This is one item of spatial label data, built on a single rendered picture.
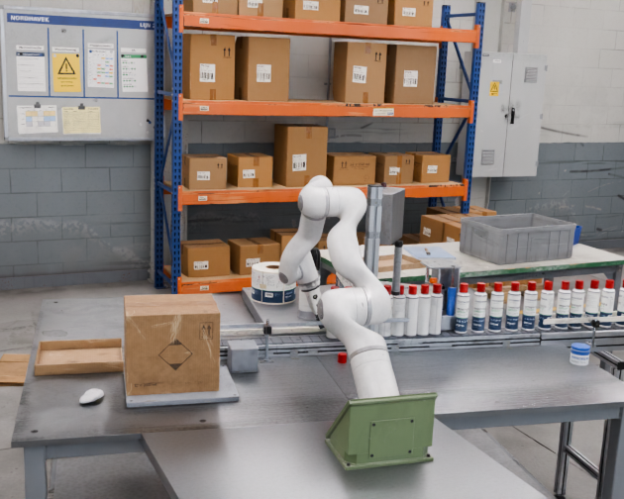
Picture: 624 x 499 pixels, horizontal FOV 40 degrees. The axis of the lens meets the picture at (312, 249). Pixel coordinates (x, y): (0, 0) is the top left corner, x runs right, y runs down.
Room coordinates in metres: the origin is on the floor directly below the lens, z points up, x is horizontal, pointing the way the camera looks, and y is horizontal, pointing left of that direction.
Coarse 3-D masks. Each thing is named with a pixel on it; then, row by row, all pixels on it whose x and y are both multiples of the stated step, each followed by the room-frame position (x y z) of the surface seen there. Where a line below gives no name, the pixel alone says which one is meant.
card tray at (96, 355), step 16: (48, 352) 2.98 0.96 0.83; (64, 352) 2.99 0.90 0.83; (80, 352) 2.99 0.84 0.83; (96, 352) 3.00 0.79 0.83; (112, 352) 3.01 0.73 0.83; (48, 368) 2.77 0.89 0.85; (64, 368) 2.78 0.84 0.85; (80, 368) 2.79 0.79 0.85; (96, 368) 2.81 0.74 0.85; (112, 368) 2.82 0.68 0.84
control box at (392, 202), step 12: (384, 192) 3.04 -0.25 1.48; (396, 192) 3.06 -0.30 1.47; (384, 204) 3.02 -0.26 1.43; (396, 204) 3.06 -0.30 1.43; (384, 216) 3.02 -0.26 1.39; (396, 216) 3.07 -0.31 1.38; (384, 228) 3.02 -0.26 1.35; (396, 228) 3.08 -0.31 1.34; (384, 240) 3.02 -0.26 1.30; (396, 240) 3.09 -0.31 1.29
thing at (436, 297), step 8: (440, 288) 3.25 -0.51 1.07; (432, 296) 3.24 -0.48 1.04; (440, 296) 3.24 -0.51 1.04; (432, 304) 3.24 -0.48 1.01; (440, 304) 3.24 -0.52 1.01; (432, 312) 3.24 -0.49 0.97; (440, 312) 3.24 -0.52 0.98; (432, 320) 3.24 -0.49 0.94; (440, 320) 3.24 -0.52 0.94; (432, 328) 3.23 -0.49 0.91; (440, 328) 3.25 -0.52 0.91
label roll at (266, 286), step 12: (264, 264) 3.72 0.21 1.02; (276, 264) 3.73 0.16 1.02; (252, 276) 3.66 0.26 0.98; (264, 276) 3.59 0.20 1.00; (276, 276) 3.59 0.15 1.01; (252, 288) 3.65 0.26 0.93; (264, 288) 3.59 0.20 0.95; (276, 288) 3.59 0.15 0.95; (288, 288) 3.61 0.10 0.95; (264, 300) 3.59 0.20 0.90; (276, 300) 3.59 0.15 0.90; (288, 300) 3.62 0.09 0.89
